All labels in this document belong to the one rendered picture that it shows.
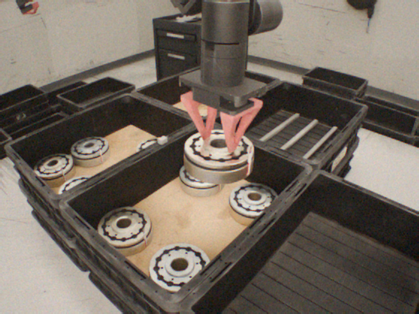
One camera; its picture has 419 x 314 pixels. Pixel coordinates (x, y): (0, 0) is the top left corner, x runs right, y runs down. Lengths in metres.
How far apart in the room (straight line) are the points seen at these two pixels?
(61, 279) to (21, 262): 0.13
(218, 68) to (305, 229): 0.39
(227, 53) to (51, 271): 0.63
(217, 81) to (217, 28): 0.07
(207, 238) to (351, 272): 0.27
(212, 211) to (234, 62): 0.37
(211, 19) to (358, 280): 0.48
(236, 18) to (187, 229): 0.41
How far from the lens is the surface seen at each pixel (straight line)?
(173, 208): 0.69
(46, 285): 0.79
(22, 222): 0.97
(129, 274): 0.47
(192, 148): 0.48
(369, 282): 0.62
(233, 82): 0.41
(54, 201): 0.62
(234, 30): 0.39
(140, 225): 0.62
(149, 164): 0.69
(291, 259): 0.61
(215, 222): 0.66
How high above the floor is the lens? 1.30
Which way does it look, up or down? 33 degrees down
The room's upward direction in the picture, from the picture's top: straight up
